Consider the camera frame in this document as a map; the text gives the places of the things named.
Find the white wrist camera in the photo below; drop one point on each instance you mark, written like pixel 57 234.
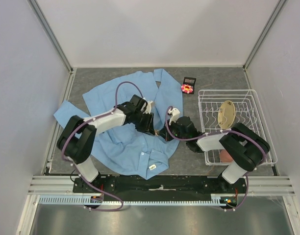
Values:
pixel 173 115
pixel 148 106

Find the white slotted cable duct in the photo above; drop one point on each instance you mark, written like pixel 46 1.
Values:
pixel 89 201

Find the beige ceramic plate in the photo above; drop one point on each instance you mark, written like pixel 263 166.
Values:
pixel 226 115

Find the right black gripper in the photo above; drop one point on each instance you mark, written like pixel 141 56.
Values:
pixel 165 134

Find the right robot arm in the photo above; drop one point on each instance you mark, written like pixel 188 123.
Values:
pixel 245 147

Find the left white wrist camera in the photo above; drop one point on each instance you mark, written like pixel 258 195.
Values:
pixel 148 106

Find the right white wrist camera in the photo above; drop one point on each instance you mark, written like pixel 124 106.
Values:
pixel 173 115

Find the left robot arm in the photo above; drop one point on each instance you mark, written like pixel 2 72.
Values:
pixel 77 139

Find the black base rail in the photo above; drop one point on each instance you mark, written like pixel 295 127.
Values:
pixel 167 187

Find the pink flower plush brooch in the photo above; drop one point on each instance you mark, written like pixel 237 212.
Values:
pixel 187 89

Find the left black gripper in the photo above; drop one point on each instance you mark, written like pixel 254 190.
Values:
pixel 148 128

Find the light blue shirt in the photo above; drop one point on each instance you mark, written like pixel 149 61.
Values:
pixel 126 128

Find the pink ceramic cup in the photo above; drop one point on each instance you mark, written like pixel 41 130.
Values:
pixel 225 157

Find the black plastic frame back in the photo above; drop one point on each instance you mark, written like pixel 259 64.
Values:
pixel 190 81

